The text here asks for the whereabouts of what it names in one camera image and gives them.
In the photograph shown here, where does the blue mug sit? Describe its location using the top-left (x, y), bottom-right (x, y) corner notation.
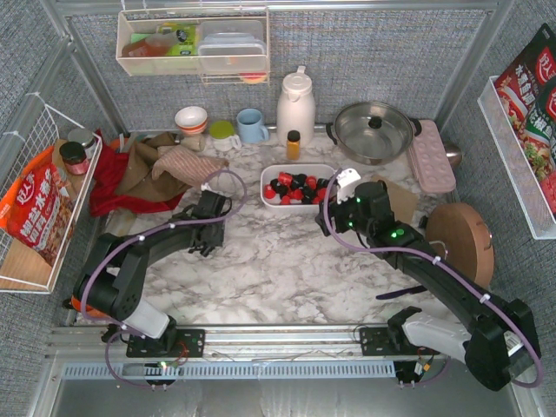
top-left (236, 109), bottom-right (269, 144)

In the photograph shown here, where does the pink egg tray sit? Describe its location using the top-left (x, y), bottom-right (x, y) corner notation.
top-left (407, 118), bottom-right (456, 194)

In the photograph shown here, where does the steel pot with lid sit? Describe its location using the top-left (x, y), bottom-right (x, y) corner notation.
top-left (325, 102), bottom-right (422, 165)

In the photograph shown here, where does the red seasoning packet left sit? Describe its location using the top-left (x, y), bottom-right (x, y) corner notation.
top-left (1, 146), bottom-right (72, 266)

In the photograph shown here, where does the white orange striped bowl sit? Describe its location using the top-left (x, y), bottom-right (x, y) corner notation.
top-left (174, 106), bottom-right (208, 135)

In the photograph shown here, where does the white thermos jug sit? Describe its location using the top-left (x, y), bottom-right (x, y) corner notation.
top-left (276, 65), bottom-right (316, 148)

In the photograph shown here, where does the brown cardboard piece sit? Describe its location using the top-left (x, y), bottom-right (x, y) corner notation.
top-left (372, 175), bottom-right (419, 223)

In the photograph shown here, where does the clear plastic food container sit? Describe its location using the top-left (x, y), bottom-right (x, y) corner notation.
top-left (197, 19), bottom-right (267, 74)

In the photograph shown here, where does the orange cup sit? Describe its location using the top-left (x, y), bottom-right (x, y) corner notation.
top-left (63, 297), bottom-right (104, 317)

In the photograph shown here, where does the silver lid jar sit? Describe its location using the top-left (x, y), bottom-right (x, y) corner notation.
top-left (68, 128), bottom-right (96, 160)

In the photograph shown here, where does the white rectangular storage basket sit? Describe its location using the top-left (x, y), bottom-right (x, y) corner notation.
top-left (260, 163), bottom-right (334, 216)

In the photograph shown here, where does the brown cloth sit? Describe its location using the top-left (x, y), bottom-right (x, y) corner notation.
top-left (115, 132), bottom-right (190, 202)

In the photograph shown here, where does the purple knife handle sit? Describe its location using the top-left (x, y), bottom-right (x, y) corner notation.
top-left (375, 286), bottom-right (427, 301)

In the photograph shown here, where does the orange spice bottle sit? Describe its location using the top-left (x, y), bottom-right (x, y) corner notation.
top-left (286, 130), bottom-right (301, 160)

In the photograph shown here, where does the steel ladle bowl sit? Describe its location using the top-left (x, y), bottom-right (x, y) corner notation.
top-left (443, 142), bottom-right (463, 169)

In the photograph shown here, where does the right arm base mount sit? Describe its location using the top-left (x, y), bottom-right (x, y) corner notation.
top-left (359, 307), bottom-right (421, 356)

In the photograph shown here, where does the right white wire basket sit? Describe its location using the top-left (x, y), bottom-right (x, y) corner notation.
top-left (477, 76), bottom-right (555, 241)

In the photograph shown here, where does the dark lid jar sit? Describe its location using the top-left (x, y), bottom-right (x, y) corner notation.
top-left (59, 142), bottom-right (89, 175)

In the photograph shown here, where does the white wire basket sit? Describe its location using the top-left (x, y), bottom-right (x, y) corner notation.
top-left (477, 76), bottom-right (555, 241)
top-left (1, 92), bottom-right (103, 294)

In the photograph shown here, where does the red cloth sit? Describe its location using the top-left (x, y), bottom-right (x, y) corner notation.
top-left (89, 144), bottom-right (185, 216)

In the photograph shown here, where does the round wooden cutting board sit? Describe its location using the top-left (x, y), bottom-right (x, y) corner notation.
top-left (425, 202), bottom-right (494, 288)

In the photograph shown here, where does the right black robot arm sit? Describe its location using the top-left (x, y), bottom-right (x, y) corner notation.
top-left (315, 170), bottom-right (544, 391)

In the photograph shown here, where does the pink striped cloth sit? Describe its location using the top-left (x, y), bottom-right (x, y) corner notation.
top-left (152, 145), bottom-right (229, 188)

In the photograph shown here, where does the left white wire basket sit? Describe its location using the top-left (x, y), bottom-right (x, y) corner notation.
top-left (1, 92), bottom-right (103, 294)

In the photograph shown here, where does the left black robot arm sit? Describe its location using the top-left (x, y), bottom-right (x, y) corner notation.
top-left (72, 190), bottom-right (232, 351)

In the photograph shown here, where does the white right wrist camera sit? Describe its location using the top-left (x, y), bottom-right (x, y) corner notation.
top-left (334, 168), bottom-right (361, 204)

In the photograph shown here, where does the green lid white cup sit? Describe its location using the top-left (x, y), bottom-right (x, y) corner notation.
top-left (209, 120), bottom-right (242, 152)

